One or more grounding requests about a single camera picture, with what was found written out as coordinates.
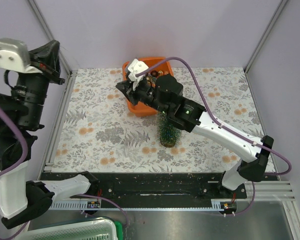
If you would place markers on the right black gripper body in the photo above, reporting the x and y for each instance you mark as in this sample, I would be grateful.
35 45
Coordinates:
144 93

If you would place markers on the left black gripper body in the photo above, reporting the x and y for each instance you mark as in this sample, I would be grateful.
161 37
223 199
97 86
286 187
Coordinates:
52 70

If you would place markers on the small green christmas tree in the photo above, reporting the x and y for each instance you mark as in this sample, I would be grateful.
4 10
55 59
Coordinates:
167 134

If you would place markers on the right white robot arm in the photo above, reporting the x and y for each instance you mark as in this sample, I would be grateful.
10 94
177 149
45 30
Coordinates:
166 96

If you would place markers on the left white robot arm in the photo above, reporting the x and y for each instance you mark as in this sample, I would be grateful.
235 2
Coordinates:
23 200

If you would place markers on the orange plastic bin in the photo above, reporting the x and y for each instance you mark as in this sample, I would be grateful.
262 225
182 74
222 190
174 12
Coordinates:
142 110

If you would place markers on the small gold striped bauble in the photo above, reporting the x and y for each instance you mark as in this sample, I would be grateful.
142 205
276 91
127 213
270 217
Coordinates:
160 73

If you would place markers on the dark brown bauble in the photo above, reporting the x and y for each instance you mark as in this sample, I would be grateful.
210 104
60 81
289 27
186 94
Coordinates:
154 73

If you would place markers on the floral patterned table mat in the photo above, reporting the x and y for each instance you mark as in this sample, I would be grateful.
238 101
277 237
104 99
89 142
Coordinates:
100 134

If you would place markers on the green plastic basket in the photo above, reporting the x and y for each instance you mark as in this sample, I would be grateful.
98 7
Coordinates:
119 230

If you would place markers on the white plastic basket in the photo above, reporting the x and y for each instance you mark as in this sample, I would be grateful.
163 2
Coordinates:
96 229

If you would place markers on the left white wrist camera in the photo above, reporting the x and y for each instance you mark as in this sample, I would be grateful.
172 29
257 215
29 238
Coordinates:
13 57

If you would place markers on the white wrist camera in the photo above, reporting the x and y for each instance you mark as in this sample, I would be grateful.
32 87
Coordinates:
136 70
13 57

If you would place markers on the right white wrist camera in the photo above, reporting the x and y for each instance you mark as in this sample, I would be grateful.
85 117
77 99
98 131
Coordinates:
136 70

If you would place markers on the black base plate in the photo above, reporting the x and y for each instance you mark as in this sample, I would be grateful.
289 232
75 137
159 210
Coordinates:
193 187

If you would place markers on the white slotted cable duct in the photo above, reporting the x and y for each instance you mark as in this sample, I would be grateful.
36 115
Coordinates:
134 205

